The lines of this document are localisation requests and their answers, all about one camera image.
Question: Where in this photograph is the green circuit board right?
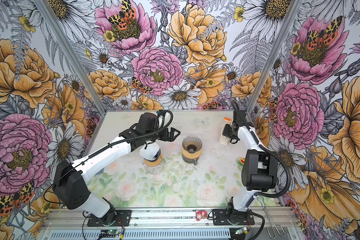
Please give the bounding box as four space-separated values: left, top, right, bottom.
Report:
235 227 249 235

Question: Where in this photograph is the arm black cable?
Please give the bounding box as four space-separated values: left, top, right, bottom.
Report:
230 101 292 199
43 109 174 205

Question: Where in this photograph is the coffee filter pack orange top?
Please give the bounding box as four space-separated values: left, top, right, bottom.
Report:
218 116 233 146

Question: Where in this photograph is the wooden dripper ring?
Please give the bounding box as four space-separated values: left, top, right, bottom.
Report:
143 155 163 168
181 146 203 161

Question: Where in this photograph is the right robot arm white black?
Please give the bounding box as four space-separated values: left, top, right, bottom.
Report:
222 102 280 225

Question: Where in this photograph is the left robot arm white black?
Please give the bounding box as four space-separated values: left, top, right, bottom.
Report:
51 110 180 226

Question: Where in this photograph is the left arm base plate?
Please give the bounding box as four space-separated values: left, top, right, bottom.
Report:
87 209 132 227

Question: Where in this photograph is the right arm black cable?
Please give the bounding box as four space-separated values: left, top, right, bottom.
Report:
230 101 292 199

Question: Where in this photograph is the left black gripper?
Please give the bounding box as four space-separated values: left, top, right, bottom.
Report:
145 126 180 142

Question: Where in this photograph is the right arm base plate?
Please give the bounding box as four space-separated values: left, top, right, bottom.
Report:
212 209 255 226

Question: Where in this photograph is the pink toy on rail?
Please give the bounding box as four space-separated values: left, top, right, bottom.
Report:
196 210 208 221

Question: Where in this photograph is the grey glass dripper cone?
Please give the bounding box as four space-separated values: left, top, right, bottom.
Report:
182 136 203 154

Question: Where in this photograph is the green circuit board left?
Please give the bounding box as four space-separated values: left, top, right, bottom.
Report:
99 230 122 239

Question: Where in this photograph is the white paper coffee filter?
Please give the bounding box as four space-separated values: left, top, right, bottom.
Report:
139 141 161 162

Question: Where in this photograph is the green circuit board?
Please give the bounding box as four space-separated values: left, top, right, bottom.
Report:
235 227 249 235
99 230 122 239

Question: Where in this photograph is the grey ribbed glass pitcher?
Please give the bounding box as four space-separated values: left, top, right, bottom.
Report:
183 156 199 166

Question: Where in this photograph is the colourful small toy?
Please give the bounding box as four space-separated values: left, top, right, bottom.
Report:
237 158 245 166

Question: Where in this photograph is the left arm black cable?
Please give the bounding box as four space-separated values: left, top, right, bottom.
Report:
43 109 174 205

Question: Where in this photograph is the aluminium front rail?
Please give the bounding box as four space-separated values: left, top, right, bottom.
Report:
38 207 305 240

